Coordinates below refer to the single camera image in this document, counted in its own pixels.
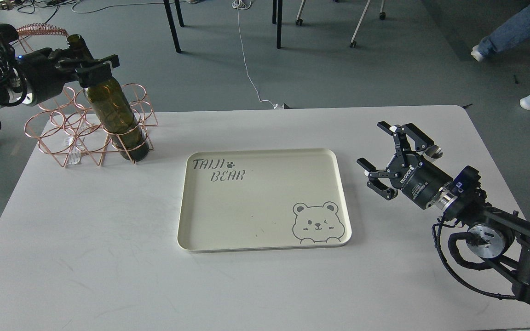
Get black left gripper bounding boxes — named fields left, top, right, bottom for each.
left=17, top=45, right=120, bottom=106

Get copper wire wine rack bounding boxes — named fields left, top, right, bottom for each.
left=14, top=24, right=159, bottom=168

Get cream bear tray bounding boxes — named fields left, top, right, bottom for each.
left=177, top=148, right=352, bottom=253

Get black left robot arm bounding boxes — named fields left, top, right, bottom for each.
left=0, top=24, right=124, bottom=130

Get white chair legs with casters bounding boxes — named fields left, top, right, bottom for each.
left=295, top=0, right=386, bottom=48

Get black table legs left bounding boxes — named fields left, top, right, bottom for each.
left=162, top=0, right=185, bottom=54

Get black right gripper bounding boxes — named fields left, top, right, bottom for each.
left=357, top=121, right=453, bottom=210

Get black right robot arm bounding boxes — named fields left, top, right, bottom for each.
left=357, top=121, right=530, bottom=304

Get dark green wine bottle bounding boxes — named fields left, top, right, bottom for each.
left=67, top=35, right=150, bottom=162

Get black cables on floor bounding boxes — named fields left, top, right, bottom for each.
left=0, top=0, right=164, bottom=28

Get black table legs middle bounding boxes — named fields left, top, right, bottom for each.
left=271, top=0, right=283, bottom=50

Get steel jigger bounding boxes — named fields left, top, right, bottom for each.
left=423, top=145, right=443, bottom=160

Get black table legs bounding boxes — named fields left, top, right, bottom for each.
left=162, top=0, right=185, bottom=54
left=271, top=0, right=283, bottom=50

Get white cable on floor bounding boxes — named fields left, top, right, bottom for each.
left=231, top=0, right=285, bottom=110

